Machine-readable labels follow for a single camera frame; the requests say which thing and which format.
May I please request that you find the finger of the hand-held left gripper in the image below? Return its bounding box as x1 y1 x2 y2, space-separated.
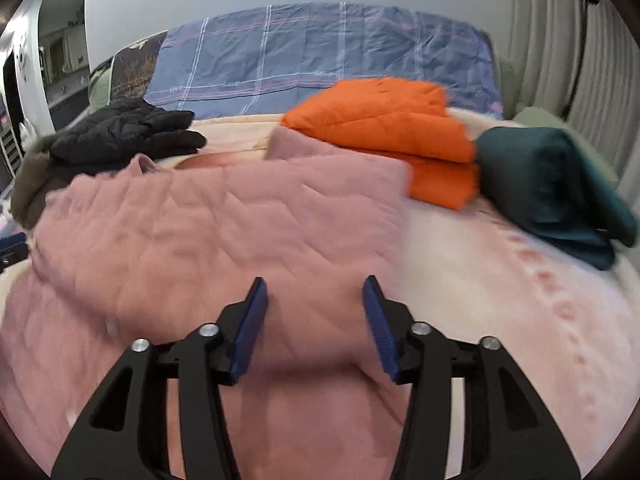
0 232 27 273

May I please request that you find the teal folded garment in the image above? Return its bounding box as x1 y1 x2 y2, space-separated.
472 126 638 271

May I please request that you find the grey curtain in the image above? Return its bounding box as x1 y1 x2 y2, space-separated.
510 0 640 186

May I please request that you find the blue plaid quilt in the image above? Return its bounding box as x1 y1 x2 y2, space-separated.
144 2 503 121

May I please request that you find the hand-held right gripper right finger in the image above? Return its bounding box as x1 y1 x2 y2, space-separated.
361 275 583 480

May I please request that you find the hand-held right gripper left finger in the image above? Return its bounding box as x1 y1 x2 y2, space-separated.
50 276 269 480

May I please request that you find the black puffer jacket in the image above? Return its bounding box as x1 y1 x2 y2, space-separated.
49 96 208 166

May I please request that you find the light green pillow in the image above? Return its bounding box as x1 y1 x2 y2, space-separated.
87 57 116 111

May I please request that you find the white door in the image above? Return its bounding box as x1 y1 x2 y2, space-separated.
0 0 71 171

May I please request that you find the brown furry garment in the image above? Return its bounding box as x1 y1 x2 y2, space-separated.
10 132 76 231

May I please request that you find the pink printed blanket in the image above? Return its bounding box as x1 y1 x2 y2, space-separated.
0 107 640 480

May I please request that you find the orange folded garment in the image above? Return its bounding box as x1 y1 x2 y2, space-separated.
280 77 483 211

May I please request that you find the dark printed pillow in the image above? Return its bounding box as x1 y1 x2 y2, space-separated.
110 30 168 101

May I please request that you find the pink quilted coat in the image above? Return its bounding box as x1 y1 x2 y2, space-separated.
0 125 416 480

